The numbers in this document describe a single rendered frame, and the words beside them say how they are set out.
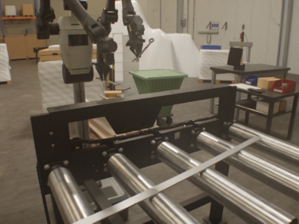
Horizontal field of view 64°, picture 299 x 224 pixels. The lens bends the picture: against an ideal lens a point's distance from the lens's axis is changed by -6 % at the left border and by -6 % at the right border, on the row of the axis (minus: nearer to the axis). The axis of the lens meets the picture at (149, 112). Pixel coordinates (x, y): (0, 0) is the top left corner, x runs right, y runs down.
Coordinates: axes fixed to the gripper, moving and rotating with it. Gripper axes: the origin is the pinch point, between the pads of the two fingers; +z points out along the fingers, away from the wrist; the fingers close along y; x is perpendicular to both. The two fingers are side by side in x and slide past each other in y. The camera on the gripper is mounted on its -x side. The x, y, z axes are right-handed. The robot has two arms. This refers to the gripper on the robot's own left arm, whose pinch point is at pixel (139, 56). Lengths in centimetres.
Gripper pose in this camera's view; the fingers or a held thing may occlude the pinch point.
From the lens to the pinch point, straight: 145.4
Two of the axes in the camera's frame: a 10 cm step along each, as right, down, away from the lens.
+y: 8.8, -1.4, 4.5
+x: -4.0, 2.5, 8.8
